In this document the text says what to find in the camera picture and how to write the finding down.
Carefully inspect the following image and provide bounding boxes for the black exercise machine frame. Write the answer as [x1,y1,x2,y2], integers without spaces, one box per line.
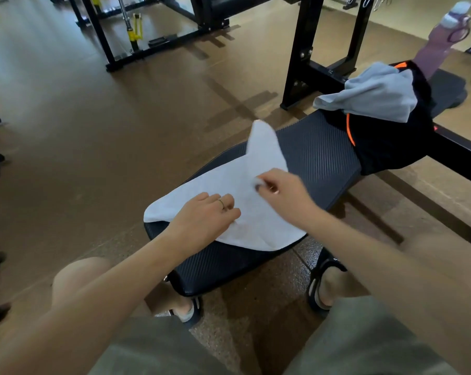
[65,0,298,73]

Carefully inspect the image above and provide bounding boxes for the grey cloth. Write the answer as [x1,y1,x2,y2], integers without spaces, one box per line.
[313,62,418,124]

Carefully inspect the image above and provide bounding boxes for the black garment with orange trim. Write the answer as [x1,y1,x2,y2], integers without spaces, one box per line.
[321,60,438,176]

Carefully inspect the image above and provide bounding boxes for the person's leg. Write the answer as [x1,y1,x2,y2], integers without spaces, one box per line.
[316,229,471,310]
[51,256,197,324]

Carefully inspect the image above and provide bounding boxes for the person's right forearm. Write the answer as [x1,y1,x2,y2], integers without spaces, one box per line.
[305,209,471,367]

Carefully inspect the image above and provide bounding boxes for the black bench frame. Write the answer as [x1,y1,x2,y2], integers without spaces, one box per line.
[280,0,471,246]

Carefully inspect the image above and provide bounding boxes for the black sandal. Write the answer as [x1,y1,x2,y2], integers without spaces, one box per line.
[166,296,203,329]
[306,247,348,313]

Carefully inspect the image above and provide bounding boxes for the yellow machine bracket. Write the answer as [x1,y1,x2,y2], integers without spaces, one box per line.
[126,13,144,51]

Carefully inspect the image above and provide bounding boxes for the black padded bench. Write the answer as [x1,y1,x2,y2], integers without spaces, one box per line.
[143,68,468,297]

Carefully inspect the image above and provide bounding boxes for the person's left leg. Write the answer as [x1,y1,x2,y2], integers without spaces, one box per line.
[51,256,197,324]

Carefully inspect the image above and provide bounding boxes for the person's left hand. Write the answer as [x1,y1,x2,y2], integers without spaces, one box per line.
[168,192,242,263]

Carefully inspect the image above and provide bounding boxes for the person's right hand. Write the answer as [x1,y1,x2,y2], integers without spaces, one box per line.
[254,168,319,232]

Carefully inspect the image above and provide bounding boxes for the purple water bottle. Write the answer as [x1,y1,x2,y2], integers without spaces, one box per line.
[412,1,471,81]

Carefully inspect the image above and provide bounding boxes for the grey shorts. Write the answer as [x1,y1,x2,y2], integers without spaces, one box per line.
[88,296,461,375]

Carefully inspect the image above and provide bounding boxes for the white towel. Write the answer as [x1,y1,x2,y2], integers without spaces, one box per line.
[143,119,307,252]

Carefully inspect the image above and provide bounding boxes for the person's left forearm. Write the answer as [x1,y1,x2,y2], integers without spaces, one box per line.
[0,229,189,375]

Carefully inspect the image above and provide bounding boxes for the person's right leg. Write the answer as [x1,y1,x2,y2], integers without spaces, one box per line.
[316,229,471,310]

